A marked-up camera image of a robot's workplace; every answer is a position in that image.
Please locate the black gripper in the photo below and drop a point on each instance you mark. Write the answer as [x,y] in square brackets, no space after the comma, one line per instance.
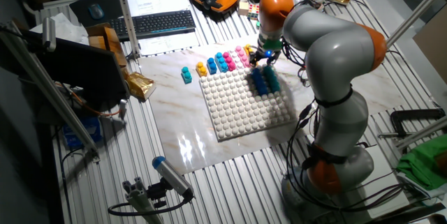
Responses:
[264,55]

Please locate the dark blue four-stud block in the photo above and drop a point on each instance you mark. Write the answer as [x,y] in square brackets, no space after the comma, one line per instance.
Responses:
[260,82]

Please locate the yellow four-stud block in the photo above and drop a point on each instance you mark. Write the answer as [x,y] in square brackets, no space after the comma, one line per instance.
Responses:
[247,49]

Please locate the teal four-stud block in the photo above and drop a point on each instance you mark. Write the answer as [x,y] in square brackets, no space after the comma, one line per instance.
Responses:
[272,81]

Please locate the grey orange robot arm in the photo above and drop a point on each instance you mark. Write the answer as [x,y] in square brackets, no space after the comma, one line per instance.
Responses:
[331,53]

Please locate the light pink four-stud block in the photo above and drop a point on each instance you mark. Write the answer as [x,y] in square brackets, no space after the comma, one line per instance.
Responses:
[242,56]

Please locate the white four-stud block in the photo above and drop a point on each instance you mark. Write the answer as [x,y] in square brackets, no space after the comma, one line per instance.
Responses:
[236,60]

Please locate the magenta three-stud block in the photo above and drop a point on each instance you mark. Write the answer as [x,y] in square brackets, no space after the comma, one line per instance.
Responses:
[229,63]

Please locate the light blue three-stud block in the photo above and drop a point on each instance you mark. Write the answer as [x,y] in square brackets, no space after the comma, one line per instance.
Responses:
[221,63]

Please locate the dark blue two-stud block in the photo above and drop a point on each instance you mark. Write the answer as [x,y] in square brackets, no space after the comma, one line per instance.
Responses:
[212,67]

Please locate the Rubik's cube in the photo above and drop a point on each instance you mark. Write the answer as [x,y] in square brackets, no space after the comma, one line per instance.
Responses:
[254,12]

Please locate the plain wooden cube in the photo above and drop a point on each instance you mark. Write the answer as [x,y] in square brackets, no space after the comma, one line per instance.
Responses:
[243,8]

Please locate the white studded baseplate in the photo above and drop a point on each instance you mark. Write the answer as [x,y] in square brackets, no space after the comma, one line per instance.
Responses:
[230,112]

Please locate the yellow two-stud block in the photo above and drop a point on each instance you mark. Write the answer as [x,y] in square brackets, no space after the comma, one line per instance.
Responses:
[201,70]

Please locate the teal two-stud block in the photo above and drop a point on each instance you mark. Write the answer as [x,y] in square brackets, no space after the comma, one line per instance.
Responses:
[186,75]

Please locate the marble pattern board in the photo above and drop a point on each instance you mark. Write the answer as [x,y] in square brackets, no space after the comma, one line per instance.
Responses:
[174,119]

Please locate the black computer keyboard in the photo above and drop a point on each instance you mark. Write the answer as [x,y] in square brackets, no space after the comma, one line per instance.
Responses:
[157,25]

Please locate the gold foil bag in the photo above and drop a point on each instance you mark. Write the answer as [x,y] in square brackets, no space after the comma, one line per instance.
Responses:
[141,85]

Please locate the brown cardboard box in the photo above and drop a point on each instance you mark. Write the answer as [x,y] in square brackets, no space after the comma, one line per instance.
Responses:
[111,42]

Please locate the black clamp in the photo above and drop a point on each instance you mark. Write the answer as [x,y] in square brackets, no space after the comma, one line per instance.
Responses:
[415,113]

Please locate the black mouse pad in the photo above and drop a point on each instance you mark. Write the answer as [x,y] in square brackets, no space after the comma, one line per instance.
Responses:
[108,2]

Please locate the brown cardboard sheet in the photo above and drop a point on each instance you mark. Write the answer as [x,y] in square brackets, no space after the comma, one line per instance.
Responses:
[433,46]

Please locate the dark computer mouse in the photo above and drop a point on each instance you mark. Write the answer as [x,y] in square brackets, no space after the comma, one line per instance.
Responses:
[96,11]

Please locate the black monitor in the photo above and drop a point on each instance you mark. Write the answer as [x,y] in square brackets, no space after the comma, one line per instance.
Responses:
[80,67]

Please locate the green cloth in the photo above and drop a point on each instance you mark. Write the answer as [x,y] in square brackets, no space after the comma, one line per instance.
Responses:
[422,163]

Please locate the blue packet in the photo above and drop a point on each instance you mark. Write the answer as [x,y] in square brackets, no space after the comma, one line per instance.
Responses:
[82,133]

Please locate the aluminium frame strut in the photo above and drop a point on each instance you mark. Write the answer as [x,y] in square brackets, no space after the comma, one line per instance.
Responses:
[59,112]
[422,131]
[419,7]
[126,14]

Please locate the silver camera blue end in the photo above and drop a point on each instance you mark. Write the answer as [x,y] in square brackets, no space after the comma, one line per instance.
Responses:
[173,177]

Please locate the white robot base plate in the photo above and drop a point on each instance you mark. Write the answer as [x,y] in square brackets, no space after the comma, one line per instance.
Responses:
[387,182]

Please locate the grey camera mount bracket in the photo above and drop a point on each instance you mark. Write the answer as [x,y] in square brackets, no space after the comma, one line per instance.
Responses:
[139,199]

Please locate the silver camera on strut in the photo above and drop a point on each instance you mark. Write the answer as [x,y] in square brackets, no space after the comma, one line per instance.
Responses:
[49,33]

